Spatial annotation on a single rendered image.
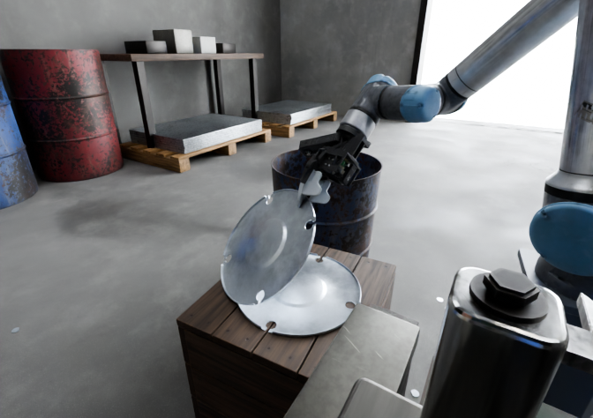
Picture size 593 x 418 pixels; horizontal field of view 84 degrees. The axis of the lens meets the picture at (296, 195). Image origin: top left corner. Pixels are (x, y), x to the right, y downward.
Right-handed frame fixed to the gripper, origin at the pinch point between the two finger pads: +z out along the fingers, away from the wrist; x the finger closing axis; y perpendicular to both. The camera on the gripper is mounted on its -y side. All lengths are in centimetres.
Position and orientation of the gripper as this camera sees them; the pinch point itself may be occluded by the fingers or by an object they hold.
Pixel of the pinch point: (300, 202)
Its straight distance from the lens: 76.1
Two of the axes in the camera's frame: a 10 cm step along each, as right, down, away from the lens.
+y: 6.4, 3.1, -7.0
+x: 5.5, 4.6, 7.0
